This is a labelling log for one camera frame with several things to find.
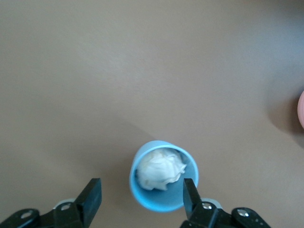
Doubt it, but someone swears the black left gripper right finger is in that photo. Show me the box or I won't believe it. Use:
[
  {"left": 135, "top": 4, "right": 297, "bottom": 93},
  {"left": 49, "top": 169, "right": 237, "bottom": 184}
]
[{"left": 180, "top": 178, "right": 272, "bottom": 228}]

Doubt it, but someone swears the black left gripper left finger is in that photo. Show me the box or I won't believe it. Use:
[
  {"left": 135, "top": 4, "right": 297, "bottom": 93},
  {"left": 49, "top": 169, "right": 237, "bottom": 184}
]
[{"left": 0, "top": 178, "right": 103, "bottom": 228}]

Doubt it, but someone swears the blue plastic cup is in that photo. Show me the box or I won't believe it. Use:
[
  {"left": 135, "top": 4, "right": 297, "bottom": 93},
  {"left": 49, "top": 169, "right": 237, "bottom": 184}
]
[{"left": 129, "top": 140, "right": 199, "bottom": 213}]

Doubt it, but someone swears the crumpled white tissue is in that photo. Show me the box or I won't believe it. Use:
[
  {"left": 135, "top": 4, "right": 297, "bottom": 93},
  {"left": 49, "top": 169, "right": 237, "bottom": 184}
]
[{"left": 136, "top": 149, "right": 187, "bottom": 191}]

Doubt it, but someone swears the pink bowl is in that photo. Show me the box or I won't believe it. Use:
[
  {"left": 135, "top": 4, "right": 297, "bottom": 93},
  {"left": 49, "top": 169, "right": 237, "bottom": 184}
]
[{"left": 296, "top": 91, "right": 304, "bottom": 127}]

